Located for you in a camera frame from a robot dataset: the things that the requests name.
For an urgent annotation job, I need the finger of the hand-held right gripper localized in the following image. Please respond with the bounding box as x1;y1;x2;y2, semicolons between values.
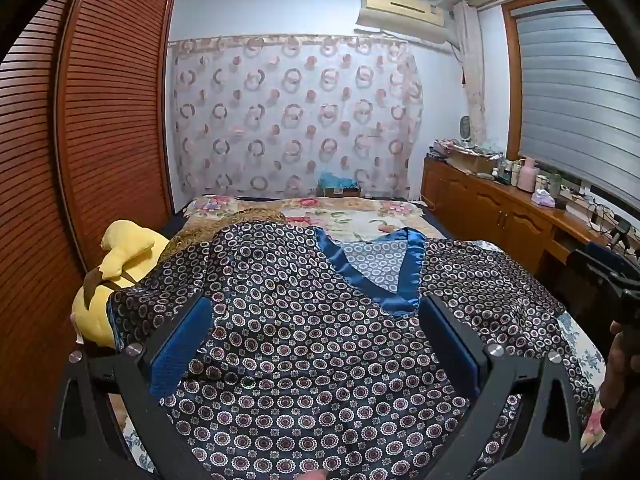
567;241;631;301

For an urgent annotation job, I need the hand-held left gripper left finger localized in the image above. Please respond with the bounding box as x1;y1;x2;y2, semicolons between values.
57;296;215;480

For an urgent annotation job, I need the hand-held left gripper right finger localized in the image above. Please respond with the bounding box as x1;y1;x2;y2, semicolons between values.
419;294;585;480

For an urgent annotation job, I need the dark circle-patterned satin shirt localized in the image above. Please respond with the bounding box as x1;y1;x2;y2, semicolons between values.
110;220;598;480

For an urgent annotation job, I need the person's right hand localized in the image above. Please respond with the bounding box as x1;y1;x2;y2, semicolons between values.
600;320;640;426

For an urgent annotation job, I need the pink thermos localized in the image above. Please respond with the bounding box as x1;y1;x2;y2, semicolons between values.
517;157;538;193

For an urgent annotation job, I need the yellow plush toy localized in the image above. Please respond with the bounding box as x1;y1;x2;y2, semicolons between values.
70;219;171;348

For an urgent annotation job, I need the bed with dark blue sheet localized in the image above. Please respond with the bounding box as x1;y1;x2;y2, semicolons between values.
165;195;453;241

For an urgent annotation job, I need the wooden sideboard cabinet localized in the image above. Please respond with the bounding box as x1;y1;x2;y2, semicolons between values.
421;156;616;276

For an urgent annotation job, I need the open cardboard box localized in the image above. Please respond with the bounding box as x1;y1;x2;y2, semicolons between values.
446;152;496;175

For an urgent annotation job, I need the floral blanket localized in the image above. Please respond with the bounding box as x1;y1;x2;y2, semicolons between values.
172;195;441;261

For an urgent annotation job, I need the grey window blind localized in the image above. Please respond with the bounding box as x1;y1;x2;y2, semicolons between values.
515;0;640;196

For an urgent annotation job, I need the pile of folded cloths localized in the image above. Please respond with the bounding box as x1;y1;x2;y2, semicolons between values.
431;137;462;159

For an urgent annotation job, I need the crumpled blue cloth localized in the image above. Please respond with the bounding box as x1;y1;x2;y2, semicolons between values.
318;171;357;192

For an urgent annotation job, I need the beige tied curtain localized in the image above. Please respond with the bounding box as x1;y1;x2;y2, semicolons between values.
452;0;488;146

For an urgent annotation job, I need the wooden louvered wardrobe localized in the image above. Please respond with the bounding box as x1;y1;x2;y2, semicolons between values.
0;0;178;456

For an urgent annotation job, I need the sheer circle-patterned curtain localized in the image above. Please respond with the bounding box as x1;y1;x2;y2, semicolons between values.
167;35;426;201

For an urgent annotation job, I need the white wall air conditioner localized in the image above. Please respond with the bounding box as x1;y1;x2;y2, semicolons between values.
356;0;451;46

